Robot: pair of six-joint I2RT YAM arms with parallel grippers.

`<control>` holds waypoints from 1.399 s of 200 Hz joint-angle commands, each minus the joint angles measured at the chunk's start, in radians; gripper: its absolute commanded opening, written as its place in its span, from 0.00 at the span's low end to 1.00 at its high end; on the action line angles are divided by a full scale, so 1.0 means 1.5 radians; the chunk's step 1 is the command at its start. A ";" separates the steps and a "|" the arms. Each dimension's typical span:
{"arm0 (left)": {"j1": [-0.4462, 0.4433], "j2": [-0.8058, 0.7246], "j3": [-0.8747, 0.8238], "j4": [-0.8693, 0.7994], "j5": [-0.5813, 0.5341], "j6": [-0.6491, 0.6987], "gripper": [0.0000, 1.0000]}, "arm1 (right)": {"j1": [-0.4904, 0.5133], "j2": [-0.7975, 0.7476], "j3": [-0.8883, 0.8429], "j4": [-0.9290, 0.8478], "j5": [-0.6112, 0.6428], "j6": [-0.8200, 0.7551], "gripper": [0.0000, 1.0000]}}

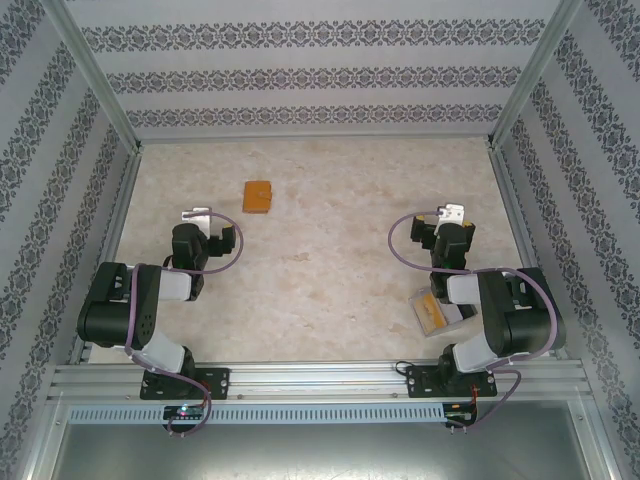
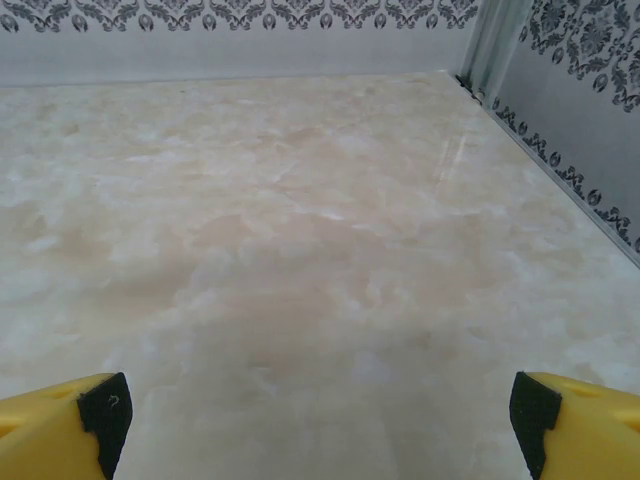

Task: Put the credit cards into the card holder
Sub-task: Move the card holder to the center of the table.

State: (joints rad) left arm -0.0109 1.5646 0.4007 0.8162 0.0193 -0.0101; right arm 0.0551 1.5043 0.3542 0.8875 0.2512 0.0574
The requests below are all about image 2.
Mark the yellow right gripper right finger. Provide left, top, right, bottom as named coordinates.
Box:
left=508, top=370, right=640, bottom=480

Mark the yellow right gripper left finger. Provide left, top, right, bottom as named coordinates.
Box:
left=0, top=372, right=134, bottom=480

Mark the aluminium corner post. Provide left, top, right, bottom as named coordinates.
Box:
left=458, top=0, right=519, bottom=101

